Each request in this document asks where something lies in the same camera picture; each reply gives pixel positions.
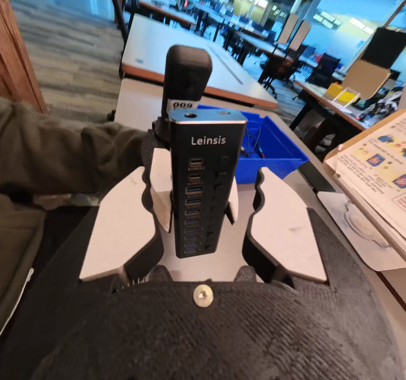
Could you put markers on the yellow bin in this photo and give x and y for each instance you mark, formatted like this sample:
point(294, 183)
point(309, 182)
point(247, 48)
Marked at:
point(336, 91)

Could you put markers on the grey desk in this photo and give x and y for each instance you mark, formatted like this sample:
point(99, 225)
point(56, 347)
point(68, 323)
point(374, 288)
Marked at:
point(320, 177)

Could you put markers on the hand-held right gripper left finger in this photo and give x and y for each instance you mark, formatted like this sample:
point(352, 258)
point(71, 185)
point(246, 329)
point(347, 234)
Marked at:
point(120, 221)

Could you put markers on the clear acrylic stand base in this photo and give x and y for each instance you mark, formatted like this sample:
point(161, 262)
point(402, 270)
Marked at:
point(349, 227)

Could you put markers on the black panel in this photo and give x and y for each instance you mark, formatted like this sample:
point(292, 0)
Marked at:
point(385, 48)

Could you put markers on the wooden cabinet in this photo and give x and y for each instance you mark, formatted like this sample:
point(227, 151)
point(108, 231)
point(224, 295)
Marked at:
point(16, 53)

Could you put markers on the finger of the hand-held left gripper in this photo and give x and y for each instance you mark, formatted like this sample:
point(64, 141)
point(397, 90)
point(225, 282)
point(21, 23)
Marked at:
point(233, 205)
point(161, 189)

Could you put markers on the person's left forearm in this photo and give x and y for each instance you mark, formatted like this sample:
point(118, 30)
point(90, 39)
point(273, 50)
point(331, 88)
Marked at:
point(63, 151)

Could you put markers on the small clear acrylic stand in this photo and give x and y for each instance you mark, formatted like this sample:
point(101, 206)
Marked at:
point(349, 96)

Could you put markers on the cardboard panel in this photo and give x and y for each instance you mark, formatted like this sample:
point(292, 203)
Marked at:
point(368, 78)

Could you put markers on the instruction sheet on stand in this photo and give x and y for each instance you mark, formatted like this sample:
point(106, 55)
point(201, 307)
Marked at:
point(336, 154)

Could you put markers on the long wooden table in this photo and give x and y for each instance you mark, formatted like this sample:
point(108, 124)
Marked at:
point(326, 107)

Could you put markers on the black office chair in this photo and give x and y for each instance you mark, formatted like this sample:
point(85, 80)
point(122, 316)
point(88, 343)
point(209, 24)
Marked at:
point(325, 69)
point(279, 65)

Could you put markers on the printed instruction sheet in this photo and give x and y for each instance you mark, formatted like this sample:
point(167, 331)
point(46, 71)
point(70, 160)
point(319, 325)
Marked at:
point(374, 170)

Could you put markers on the person's olive jacket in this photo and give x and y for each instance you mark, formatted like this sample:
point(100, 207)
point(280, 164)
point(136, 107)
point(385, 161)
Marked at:
point(19, 253)

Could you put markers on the black multi-port usb hub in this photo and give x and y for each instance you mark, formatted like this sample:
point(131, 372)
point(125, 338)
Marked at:
point(206, 151)

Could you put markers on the blue plastic bin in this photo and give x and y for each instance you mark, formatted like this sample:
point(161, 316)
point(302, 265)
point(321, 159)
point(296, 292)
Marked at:
point(279, 162)

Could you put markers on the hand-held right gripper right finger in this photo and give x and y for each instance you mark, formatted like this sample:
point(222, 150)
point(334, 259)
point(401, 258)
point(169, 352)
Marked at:
point(285, 227)

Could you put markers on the white table with wooden edge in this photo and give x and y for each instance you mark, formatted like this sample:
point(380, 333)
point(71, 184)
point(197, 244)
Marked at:
point(152, 46)

